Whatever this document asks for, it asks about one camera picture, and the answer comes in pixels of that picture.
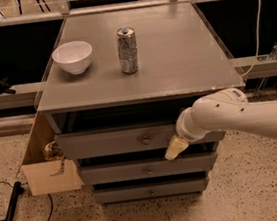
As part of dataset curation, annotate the grey top drawer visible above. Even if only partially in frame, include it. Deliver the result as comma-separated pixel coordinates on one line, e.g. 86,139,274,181
54,113,227,163

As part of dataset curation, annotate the metal diagonal brace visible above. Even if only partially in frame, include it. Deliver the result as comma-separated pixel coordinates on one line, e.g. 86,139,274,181
254,42,277,99

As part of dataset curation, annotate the grey middle drawer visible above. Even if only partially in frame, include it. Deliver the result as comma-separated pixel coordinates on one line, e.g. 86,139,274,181
80,151,218,185

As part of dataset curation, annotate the white ceramic bowl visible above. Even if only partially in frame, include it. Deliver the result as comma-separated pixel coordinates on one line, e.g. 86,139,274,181
52,41,93,75

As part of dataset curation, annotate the white hanging cable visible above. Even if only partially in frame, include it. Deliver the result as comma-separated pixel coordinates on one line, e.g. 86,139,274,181
231,0,271,79

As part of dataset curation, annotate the wooden side box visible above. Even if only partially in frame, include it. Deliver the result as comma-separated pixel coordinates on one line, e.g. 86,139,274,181
21,114,83,196

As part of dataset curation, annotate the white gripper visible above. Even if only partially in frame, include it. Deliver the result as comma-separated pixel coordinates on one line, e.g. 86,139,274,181
164,107,209,161

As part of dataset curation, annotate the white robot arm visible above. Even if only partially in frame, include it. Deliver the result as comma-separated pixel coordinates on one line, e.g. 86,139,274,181
165,88,277,160

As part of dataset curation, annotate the grey drawer cabinet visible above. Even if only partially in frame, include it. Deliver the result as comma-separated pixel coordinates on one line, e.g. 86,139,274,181
38,3,244,193

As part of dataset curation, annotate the crumpled brown object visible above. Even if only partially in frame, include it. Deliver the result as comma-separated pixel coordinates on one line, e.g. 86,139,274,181
43,141,64,161

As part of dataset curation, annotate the grey bottom drawer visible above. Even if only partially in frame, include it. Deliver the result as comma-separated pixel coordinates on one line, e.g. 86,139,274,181
93,177,208,204

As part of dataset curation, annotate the silver drink can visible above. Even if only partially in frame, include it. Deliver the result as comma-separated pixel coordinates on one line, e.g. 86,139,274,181
117,27,138,74

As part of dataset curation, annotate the grey drawer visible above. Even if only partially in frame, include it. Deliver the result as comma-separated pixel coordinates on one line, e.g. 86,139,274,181
93,177,208,204
54,113,227,163
80,151,218,185

